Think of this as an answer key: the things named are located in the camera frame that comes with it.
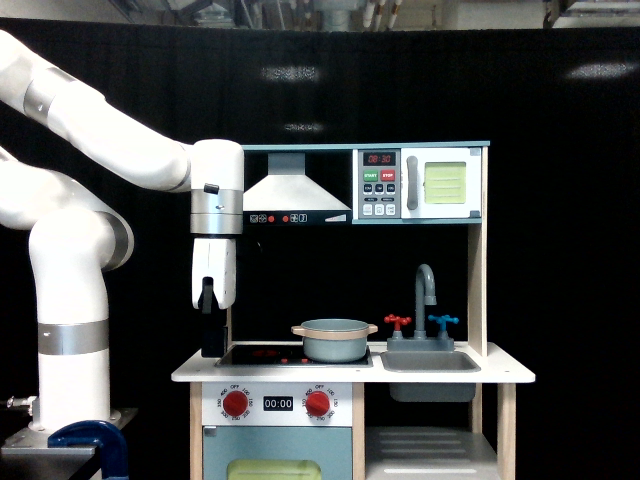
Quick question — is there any right red oven knob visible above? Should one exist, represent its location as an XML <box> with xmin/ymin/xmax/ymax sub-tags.
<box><xmin>305</xmin><ymin>391</ymin><xmax>331</xmax><ymax>418</ymax></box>

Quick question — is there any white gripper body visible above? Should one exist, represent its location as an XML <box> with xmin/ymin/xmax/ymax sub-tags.
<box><xmin>191</xmin><ymin>238</ymin><xmax>236</xmax><ymax>310</ymax></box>

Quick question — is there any grey toy faucet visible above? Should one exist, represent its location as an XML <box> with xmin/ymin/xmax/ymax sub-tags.
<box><xmin>387</xmin><ymin>264</ymin><xmax>454</xmax><ymax>352</ymax></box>

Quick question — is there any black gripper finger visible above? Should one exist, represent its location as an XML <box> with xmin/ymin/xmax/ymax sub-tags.
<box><xmin>198</xmin><ymin>277</ymin><xmax>214</xmax><ymax>313</ymax></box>

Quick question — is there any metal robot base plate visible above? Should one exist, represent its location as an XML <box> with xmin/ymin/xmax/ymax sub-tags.
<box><xmin>0</xmin><ymin>406</ymin><xmax>139</xmax><ymax>480</ymax></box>

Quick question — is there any red oven knob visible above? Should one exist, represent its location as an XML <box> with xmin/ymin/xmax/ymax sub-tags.
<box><xmin>222</xmin><ymin>391</ymin><xmax>249</xmax><ymax>418</ymax></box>
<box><xmin>305</xmin><ymin>391</ymin><xmax>331</xmax><ymax>418</ymax></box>

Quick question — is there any blue tap handle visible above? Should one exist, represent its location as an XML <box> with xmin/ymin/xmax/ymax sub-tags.
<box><xmin>428</xmin><ymin>315</ymin><xmax>459</xmax><ymax>339</ymax></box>

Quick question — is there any black timer display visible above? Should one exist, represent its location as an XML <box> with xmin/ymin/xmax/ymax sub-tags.
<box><xmin>263</xmin><ymin>396</ymin><xmax>294</xmax><ymax>412</ymax></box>

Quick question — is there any left red oven knob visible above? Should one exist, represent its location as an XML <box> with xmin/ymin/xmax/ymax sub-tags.
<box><xmin>222</xmin><ymin>391</ymin><xmax>249</xmax><ymax>418</ymax></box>

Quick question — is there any red tap handle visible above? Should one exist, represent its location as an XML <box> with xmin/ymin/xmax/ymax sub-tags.
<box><xmin>384</xmin><ymin>314</ymin><xmax>412</xmax><ymax>339</ymax></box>

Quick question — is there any grey pot with beige rim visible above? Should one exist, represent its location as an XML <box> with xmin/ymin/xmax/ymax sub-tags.
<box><xmin>291</xmin><ymin>318</ymin><xmax>378</xmax><ymax>363</ymax></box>

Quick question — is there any black toy stovetop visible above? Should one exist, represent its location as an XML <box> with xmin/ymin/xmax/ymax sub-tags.
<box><xmin>215</xmin><ymin>344</ymin><xmax>373</xmax><ymax>368</ymax></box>

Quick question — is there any wooden toy kitchen frame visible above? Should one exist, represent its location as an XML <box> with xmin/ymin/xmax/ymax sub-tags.
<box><xmin>173</xmin><ymin>141</ymin><xmax>535</xmax><ymax>479</ymax></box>

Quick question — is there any teal oven door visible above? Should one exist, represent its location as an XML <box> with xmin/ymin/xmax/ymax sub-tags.
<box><xmin>203</xmin><ymin>426</ymin><xmax>353</xmax><ymax>479</ymax></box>

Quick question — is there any blue C-clamp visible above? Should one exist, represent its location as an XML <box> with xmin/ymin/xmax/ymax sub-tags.
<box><xmin>47</xmin><ymin>420</ymin><xmax>129</xmax><ymax>480</ymax></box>

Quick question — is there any toy microwave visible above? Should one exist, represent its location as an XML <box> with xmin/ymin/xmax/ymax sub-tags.
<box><xmin>353</xmin><ymin>146</ymin><xmax>485</xmax><ymax>224</ymax></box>

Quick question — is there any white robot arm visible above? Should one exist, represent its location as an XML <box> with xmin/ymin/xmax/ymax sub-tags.
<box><xmin>1</xmin><ymin>33</ymin><xmax>244</xmax><ymax>432</ymax></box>

